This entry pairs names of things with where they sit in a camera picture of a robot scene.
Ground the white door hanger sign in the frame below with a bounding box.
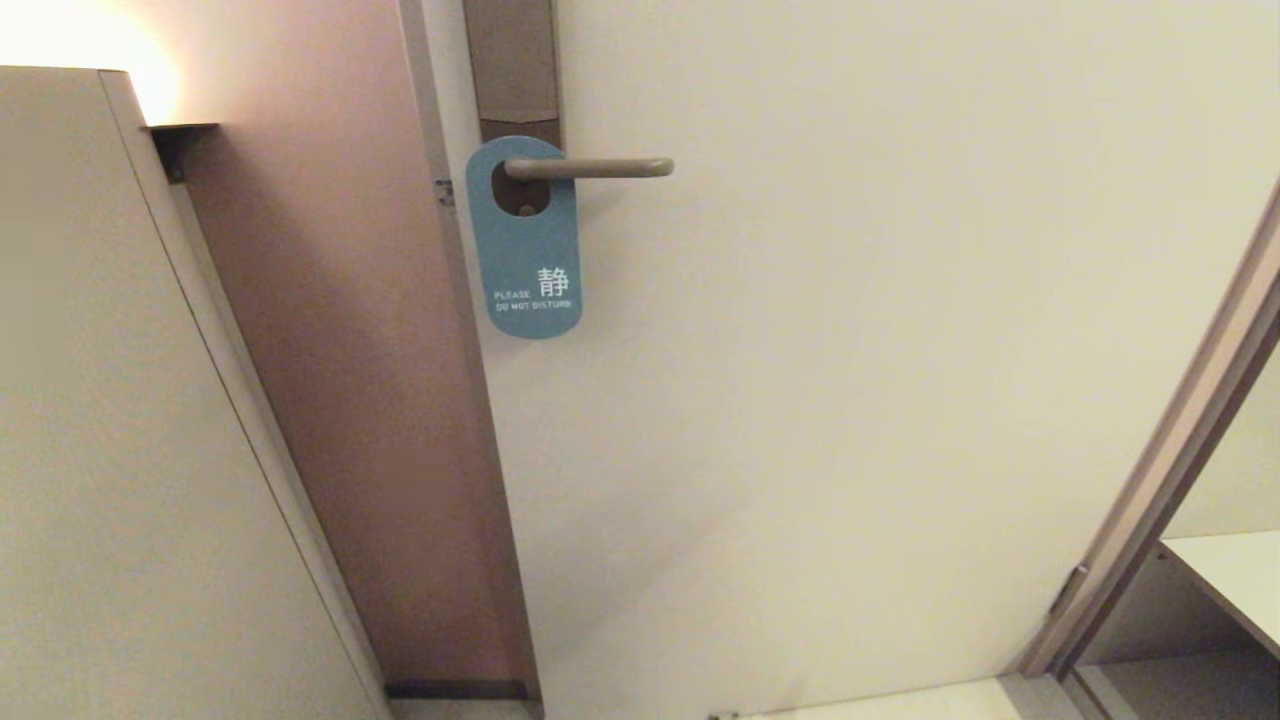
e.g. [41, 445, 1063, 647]
[465, 136, 583, 341]

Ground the white room door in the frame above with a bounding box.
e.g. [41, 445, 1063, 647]
[420, 0, 1280, 719]

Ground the brown door lock plate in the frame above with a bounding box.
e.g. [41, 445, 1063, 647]
[462, 0, 563, 217]

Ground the dark skirting board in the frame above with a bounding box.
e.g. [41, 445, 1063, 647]
[385, 681, 531, 699]

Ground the white shelf board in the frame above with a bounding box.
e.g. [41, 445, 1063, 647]
[1160, 530, 1280, 656]

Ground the beige door handle lever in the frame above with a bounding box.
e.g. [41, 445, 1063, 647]
[503, 157, 675, 182]

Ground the metal frame hinge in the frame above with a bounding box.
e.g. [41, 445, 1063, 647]
[1050, 563, 1089, 616]

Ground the taupe side doorway frame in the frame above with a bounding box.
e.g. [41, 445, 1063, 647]
[1020, 185, 1280, 681]

